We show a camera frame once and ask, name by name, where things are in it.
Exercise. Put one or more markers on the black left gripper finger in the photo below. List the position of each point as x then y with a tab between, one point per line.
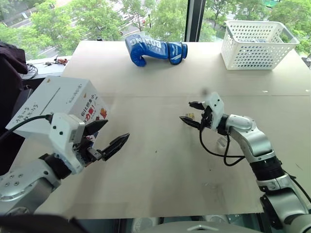
96	126
115	146

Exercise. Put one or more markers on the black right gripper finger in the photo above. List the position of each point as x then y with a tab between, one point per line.
197	105
192	123

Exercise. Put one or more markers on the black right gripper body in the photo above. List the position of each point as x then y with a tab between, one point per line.
207	116

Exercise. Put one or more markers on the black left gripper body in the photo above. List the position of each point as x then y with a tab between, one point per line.
88	151

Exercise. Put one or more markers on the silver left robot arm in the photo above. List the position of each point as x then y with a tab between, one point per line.
22	187

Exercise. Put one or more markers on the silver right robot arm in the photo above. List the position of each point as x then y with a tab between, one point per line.
255	143

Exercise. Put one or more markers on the white slotted cardboard box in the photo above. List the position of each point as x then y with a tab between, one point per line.
60	97

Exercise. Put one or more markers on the grey window ledge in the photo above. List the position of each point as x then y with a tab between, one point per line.
53	69

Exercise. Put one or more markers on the blue boxing glove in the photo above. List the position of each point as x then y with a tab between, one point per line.
150	48

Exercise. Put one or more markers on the white perforated plastic basket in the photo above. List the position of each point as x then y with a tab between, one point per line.
252	55

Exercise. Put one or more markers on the small red parts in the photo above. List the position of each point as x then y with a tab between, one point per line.
59	61

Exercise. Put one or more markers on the dark items inside basket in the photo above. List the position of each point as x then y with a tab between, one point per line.
255	40

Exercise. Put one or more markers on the small black knob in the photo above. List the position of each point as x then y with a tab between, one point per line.
98	38

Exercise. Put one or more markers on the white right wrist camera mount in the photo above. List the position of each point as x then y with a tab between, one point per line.
216	106

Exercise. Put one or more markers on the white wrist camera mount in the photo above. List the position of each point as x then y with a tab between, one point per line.
63	136
216	106

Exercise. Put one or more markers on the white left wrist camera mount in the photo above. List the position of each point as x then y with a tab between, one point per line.
63	136

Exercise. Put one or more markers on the dark window frame post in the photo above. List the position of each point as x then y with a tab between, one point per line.
194	19

